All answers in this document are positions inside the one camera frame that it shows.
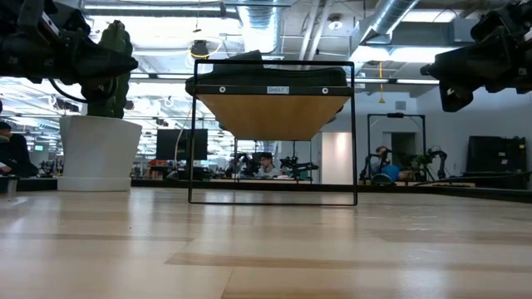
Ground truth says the black ceiling-hung device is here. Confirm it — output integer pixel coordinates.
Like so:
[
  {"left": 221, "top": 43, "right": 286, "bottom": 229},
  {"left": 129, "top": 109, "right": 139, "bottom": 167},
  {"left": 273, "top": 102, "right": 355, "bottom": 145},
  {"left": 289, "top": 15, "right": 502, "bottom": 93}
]
[{"left": 190, "top": 39, "right": 211, "bottom": 59}]

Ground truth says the small green plant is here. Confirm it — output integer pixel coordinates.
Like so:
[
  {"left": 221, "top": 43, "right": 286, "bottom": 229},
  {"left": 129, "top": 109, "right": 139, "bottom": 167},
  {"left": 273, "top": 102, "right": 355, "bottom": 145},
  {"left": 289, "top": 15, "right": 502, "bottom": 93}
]
[{"left": 409, "top": 153, "right": 431, "bottom": 171}]

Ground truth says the black aluminium table frame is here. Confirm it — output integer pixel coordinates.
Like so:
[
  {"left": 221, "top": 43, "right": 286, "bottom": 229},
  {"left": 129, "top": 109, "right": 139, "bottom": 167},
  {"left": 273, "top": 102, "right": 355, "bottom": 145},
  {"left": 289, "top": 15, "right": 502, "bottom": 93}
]
[{"left": 131, "top": 178, "right": 532, "bottom": 204}]

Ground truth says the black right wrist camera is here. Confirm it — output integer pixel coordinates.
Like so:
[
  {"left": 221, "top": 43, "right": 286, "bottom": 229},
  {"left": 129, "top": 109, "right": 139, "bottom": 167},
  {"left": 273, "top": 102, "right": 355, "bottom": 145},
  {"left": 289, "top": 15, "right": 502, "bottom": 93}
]
[{"left": 438, "top": 81, "right": 475, "bottom": 114}]

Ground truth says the black metal stand frame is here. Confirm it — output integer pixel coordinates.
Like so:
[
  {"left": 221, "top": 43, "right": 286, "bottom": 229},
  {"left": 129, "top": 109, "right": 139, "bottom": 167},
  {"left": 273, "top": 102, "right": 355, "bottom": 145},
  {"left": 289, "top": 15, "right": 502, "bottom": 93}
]
[{"left": 367, "top": 111, "right": 427, "bottom": 184}]

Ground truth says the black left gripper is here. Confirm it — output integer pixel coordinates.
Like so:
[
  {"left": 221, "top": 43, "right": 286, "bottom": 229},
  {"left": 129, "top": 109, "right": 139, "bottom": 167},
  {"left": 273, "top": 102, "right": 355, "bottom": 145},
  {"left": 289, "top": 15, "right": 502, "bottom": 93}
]
[{"left": 0, "top": 24, "right": 139, "bottom": 86}]

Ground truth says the silver ceiling duct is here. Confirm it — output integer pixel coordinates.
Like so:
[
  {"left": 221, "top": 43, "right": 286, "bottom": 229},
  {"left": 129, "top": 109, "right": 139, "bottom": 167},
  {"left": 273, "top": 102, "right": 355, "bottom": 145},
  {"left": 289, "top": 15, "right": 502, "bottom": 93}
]
[
  {"left": 359, "top": 0, "right": 421, "bottom": 45},
  {"left": 237, "top": 0, "right": 284, "bottom": 55}
]

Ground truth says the wooden shelf black metal frame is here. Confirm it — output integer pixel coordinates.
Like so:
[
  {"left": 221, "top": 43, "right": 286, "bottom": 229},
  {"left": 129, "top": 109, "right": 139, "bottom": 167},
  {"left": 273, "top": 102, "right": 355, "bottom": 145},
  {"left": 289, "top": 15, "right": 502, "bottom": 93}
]
[{"left": 187, "top": 59, "right": 358, "bottom": 207}]

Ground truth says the black cabinet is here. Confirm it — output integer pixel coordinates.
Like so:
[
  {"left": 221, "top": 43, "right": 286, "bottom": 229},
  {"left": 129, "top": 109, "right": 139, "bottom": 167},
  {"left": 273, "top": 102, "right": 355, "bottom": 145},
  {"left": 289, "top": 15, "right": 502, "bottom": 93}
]
[{"left": 467, "top": 135, "right": 530, "bottom": 190}]

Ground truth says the person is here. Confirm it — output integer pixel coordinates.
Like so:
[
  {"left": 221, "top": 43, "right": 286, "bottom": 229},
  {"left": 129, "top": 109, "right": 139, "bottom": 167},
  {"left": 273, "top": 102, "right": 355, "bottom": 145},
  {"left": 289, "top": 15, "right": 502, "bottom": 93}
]
[
  {"left": 0, "top": 120, "right": 41, "bottom": 179},
  {"left": 365, "top": 145, "right": 402, "bottom": 186},
  {"left": 254, "top": 152, "right": 284, "bottom": 179}
]

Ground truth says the green cactus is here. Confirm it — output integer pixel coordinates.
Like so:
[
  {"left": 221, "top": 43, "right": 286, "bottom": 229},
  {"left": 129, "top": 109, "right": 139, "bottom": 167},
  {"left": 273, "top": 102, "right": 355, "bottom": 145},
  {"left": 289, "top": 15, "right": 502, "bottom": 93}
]
[{"left": 81, "top": 19, "right": 135, "bottom": 120}]

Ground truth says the yellow hanging cord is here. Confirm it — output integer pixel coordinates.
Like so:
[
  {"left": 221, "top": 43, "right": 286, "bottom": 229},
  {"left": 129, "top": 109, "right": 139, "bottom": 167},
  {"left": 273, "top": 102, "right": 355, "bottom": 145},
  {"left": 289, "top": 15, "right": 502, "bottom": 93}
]
[{"left": 377, "top": 61, "right": 386, "bottom": 105}]

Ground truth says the black monitor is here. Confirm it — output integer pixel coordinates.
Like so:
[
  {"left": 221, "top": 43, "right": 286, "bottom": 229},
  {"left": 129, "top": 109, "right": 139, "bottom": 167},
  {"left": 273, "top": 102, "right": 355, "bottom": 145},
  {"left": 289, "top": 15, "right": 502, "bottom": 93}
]
[{"left": 155, "top": 128, "right": 209, "bottom": 162}]

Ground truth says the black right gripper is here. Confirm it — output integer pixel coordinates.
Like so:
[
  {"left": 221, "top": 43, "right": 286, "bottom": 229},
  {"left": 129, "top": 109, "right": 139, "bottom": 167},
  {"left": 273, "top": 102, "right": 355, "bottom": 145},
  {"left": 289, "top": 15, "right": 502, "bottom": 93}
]
[{"left": 420, "top": 28, "right": 532, "bottom": 95}]

